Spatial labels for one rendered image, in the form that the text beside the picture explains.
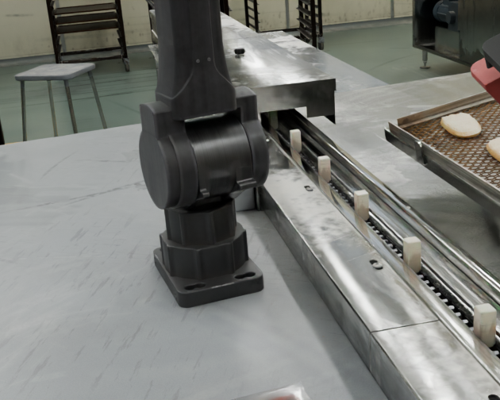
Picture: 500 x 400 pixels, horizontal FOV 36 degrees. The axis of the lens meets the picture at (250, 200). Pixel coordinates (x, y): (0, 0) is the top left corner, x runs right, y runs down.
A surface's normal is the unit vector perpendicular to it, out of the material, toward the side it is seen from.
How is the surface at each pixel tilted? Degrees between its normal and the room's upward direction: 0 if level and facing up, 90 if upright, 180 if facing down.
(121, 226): 0
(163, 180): 90
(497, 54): 32
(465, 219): 0
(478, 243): 0
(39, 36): 90
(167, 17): 90
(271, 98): 90
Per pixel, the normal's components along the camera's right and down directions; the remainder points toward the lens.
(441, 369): -0.07, -0.94
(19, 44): 0.20, 0.33
